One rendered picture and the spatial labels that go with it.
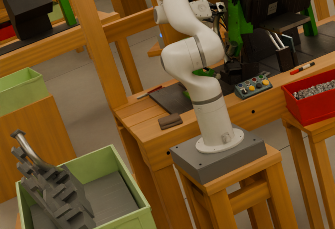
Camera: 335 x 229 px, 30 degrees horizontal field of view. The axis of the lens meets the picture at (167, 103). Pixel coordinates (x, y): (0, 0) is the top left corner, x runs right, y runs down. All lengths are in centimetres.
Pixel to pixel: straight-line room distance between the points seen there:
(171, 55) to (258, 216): 87
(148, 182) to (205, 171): 116
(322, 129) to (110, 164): 87
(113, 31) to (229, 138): 112
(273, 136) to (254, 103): 168
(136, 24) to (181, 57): 105
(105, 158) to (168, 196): 37
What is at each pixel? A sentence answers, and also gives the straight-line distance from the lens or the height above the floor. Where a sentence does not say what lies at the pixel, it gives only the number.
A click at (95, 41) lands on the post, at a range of 312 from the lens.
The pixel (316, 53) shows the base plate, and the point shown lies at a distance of 311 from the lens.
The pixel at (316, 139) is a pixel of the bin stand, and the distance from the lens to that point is 260.
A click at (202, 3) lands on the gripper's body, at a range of 298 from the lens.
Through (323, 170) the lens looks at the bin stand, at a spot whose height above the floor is 61.
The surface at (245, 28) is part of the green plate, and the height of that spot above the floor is 113.
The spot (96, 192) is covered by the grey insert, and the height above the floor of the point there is 85.
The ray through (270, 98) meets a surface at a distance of 281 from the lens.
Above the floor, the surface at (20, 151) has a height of 113.
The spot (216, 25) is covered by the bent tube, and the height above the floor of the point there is 115.
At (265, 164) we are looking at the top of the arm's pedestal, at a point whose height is 83.
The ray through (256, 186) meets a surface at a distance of 238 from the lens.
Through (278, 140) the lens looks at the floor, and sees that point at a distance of 438.
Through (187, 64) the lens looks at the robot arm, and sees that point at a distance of 224.
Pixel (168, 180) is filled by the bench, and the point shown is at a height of 68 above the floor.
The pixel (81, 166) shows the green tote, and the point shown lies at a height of 92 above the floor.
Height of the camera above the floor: 192
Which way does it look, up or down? 20 degrees down
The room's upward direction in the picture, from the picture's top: 18 degrees counter-clockwise
